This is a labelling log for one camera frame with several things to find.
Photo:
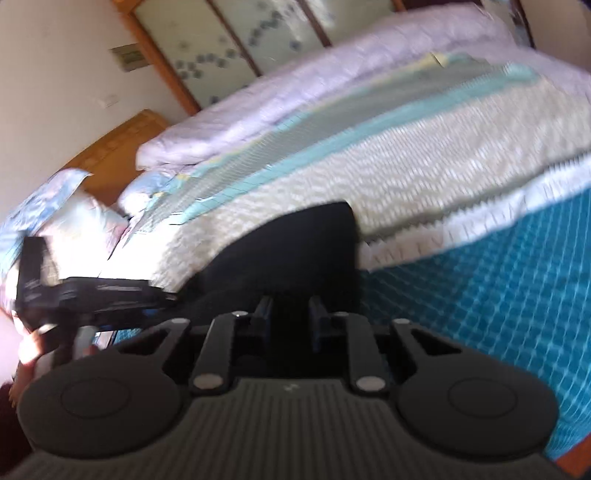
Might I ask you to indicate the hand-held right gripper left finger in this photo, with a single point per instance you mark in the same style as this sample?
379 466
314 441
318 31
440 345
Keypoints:
266 314

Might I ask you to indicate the pale floral pillow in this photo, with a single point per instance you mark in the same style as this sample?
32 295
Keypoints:
87 226

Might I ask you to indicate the lilac floral quilt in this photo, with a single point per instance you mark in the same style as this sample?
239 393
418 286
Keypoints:
300 87

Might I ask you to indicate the wall switch panel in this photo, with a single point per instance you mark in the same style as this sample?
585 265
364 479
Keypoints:
127 56

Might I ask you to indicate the wooden bed frame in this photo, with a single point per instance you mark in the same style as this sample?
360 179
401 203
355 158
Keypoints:
579 461

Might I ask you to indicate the patterned teal and beige bedspread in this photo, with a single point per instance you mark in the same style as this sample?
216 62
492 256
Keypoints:
415 152

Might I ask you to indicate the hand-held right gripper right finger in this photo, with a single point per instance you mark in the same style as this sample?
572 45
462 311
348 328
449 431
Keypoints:
316 318

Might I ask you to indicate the light blue floral pillow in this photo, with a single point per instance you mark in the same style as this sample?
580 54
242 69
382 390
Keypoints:
41 198

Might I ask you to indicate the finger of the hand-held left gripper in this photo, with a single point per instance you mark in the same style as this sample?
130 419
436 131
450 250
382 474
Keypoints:
166 301

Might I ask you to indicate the white wall outlet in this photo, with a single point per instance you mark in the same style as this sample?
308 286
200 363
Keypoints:
108 101

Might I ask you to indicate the wooden headboard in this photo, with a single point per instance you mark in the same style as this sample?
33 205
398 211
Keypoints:
115 147

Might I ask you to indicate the person's left hand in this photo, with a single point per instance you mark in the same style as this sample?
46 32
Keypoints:
39 346

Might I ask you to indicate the black pants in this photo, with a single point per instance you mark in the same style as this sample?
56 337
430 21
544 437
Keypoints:
300 249

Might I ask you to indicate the white lilac pillow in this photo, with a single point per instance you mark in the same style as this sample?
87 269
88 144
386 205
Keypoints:
143 194

